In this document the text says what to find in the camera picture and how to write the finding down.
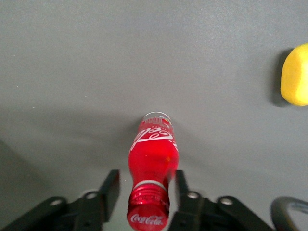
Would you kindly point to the yellow lemon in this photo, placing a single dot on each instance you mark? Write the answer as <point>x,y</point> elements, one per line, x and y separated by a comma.
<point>296,77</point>

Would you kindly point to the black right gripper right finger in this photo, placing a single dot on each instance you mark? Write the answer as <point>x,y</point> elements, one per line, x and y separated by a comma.
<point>190,211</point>

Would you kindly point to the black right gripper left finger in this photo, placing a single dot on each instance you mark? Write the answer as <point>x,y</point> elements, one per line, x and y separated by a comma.
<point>108,192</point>

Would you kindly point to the red coke bottle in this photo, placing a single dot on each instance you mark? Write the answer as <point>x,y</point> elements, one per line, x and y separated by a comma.
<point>151,156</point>

